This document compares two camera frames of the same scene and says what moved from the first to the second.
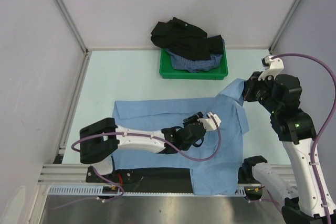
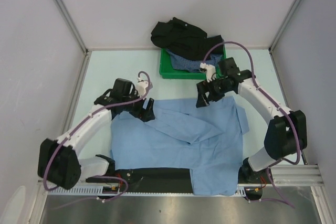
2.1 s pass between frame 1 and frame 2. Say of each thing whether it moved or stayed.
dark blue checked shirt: stayed
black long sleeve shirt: stayed
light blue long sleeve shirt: stayed
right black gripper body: moved
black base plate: stayed
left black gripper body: moved
